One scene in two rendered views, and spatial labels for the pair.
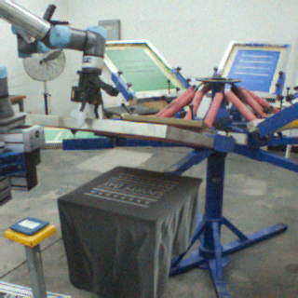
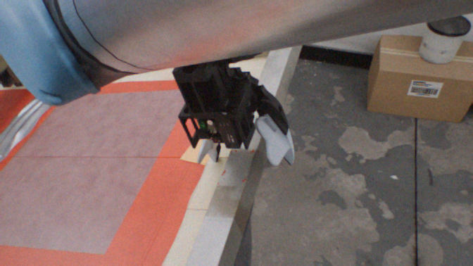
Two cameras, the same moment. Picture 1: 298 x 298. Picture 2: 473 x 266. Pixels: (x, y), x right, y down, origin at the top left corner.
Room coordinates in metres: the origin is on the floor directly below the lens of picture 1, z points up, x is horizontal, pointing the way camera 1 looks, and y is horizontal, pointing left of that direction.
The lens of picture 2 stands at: (1.47, 0.49, 1.72)
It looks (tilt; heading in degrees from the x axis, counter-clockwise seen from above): 47 degrees down; 254
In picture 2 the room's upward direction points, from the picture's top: straight up
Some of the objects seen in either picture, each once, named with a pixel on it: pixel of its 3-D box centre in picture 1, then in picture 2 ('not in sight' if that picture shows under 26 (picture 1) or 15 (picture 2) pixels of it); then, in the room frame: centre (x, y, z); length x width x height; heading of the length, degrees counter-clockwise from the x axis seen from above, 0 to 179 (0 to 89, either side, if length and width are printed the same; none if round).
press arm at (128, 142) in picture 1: (122, 142); not in sight; (2.55, 0.01, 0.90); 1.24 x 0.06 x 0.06; 89
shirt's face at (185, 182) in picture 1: (133, 188); not in sight; (1.59, -0.03, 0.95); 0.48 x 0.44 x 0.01; 149
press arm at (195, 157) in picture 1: (180, 169); not in sight; (2.01, -0.29, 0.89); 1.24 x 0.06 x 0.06; 149
